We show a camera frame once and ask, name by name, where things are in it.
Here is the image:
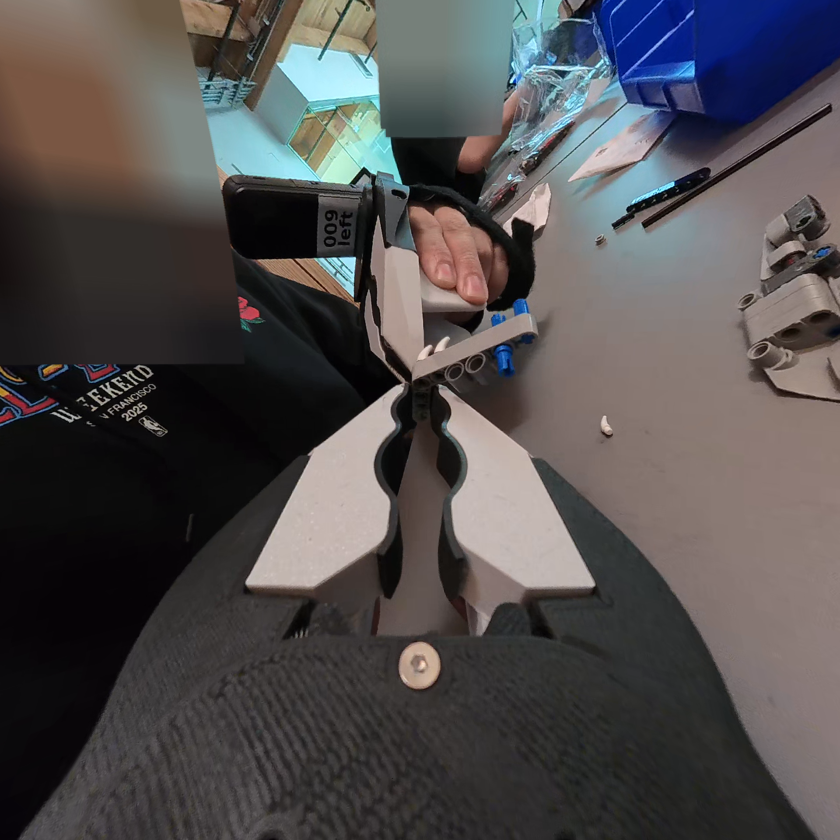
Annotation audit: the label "grey brick assembly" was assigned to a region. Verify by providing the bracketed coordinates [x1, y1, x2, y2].
[737, 195, 840, 403]

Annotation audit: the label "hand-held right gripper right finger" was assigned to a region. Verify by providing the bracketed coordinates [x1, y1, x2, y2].
[430, 384, 598, 636]

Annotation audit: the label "black red brick parts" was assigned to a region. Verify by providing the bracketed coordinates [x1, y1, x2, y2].
[482, 118, 578, 211]

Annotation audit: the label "blue plastic bin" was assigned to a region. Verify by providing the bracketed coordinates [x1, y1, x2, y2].
[594, 0, 840, 127]

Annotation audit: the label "person's left hand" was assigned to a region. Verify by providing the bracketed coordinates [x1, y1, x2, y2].
[408, 202, 511, 306]

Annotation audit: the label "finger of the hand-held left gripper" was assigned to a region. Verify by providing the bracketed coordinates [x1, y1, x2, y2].
[357, 290, 410, 385]
[379, 244, 429, 383]

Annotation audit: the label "long black axle rod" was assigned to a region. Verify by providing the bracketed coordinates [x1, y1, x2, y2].
[641, 104, 833, 229]

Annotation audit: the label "crumpled white paper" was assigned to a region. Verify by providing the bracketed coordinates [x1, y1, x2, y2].
[505, 184, 553, 238]

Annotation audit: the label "black holed brick beam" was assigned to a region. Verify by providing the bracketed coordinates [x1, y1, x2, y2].
[612, 167, 712, 231]

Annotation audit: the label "grey bent brick beam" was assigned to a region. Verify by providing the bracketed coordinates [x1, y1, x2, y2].
[411, 298, 541, 427]

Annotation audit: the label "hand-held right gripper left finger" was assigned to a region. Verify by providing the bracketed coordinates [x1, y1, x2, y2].
[245, 384, 421, 601]

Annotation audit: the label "clear plastic bags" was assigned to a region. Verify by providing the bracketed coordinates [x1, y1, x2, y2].
[508, 13, 621, 155]

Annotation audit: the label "white paper leaflet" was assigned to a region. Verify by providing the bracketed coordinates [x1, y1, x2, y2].
[567, 110, 677, 183]

